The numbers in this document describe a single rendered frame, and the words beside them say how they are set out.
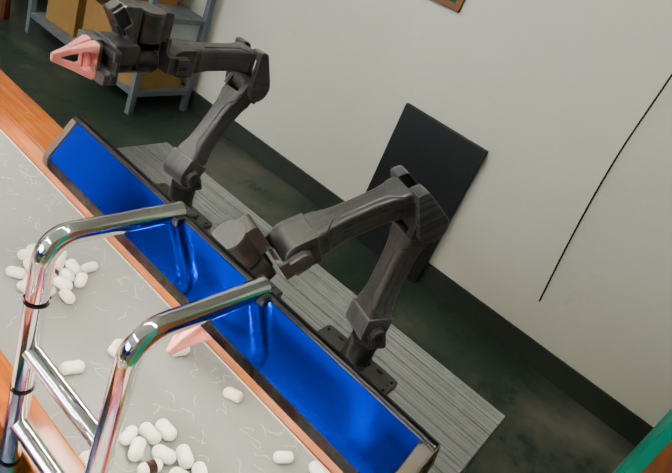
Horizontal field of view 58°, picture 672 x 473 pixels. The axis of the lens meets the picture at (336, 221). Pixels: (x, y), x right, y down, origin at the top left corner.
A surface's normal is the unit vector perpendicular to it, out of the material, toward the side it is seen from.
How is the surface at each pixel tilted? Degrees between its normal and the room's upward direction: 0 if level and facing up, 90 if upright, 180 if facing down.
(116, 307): 0
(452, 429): 0
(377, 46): 90
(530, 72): 90
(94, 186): 58
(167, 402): 0
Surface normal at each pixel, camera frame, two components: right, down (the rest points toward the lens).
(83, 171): -0.32, -0.28
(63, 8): -0.55, 0.22
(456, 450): 0.36, -0.81
